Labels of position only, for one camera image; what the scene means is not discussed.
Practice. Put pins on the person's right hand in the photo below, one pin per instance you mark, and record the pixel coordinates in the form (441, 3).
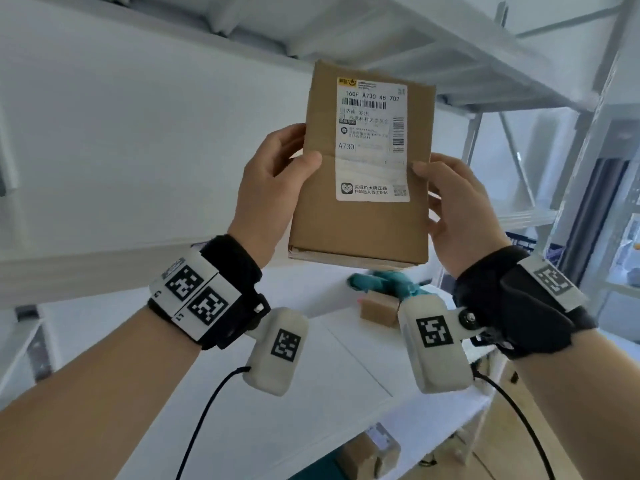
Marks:
(460, 219)

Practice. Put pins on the person's left hand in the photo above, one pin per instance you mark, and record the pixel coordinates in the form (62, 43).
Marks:
(260, 194)

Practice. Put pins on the person's left thumb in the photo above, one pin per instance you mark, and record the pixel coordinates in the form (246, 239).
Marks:
(302, 169)

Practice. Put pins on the person's right thumb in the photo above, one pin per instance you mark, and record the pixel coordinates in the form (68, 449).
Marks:
(430, 173)

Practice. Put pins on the cardboard parcel box white label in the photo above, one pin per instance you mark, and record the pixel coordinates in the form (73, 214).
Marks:
(320, 204)

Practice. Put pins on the person's right forearm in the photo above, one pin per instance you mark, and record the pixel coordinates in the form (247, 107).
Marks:
(585, 409)

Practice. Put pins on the person's left forearm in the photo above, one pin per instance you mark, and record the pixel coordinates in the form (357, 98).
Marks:
(90, 394)

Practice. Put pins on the blue plastic basket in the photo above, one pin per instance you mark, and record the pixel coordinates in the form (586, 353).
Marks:
(520, 241)

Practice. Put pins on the teal glove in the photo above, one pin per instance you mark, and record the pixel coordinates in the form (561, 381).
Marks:
(385, 283)

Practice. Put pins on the small brown cardboard box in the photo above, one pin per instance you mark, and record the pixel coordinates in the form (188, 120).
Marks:
(379, 309)

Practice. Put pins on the black wristband white marker blocks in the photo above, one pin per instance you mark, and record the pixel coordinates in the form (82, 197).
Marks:
(525, 304)
(200, 299)

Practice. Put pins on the white metal shelf rack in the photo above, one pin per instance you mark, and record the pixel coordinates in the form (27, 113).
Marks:
(150, 254)

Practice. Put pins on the grey metal shelf rack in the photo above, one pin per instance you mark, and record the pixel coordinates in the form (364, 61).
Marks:
(607, 144)

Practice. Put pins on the taped cardboard parcel box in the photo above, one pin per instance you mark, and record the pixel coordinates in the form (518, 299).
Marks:
(370, 452)

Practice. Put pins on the teal parcel bag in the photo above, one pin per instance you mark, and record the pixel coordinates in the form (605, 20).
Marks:
(327, 469)

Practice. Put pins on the white wrist camera with marker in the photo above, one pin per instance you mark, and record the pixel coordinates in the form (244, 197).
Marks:
(435, 339)
(280, 349)

